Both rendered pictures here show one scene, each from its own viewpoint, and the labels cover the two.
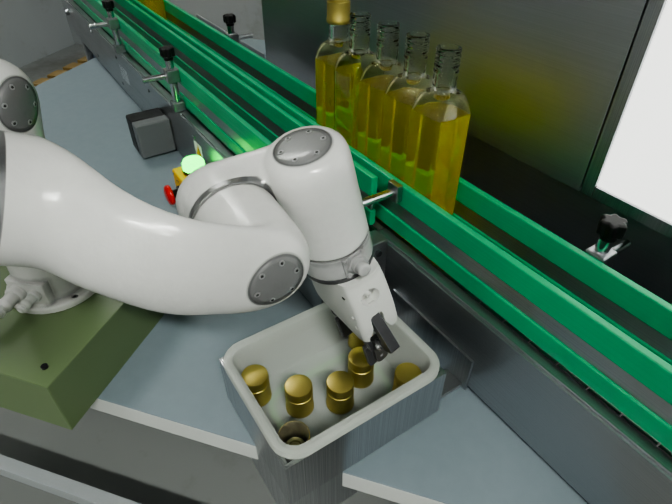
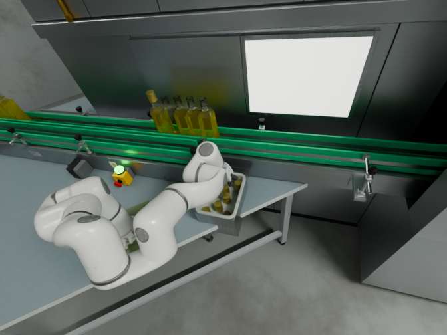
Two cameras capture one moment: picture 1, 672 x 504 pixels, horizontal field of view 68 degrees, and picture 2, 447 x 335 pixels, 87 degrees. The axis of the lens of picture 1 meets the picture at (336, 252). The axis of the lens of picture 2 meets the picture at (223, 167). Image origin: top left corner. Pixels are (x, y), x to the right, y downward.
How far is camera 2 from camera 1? 0.45 m
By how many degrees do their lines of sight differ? 24
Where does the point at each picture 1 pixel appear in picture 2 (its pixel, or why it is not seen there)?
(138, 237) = (208, 188)
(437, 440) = (253, 192)
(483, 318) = (246, 158)
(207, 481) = (179, 264)
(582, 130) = (240, 100)
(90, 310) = not seen: hidden behind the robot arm
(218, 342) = not seen: hidden behind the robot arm
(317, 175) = (215, 153)
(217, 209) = (203, 174)
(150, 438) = not seen: hidden behind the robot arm
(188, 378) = (183, 225)
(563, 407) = (275, 165)
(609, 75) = (241, 86)
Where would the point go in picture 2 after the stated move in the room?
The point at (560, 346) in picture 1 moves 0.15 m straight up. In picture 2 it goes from (267, 153) to (267, 127)
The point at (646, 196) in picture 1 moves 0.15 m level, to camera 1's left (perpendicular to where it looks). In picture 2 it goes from (263, 109) to (237, 126)
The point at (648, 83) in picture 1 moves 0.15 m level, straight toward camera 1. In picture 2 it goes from (251, 85) to (260, 106)
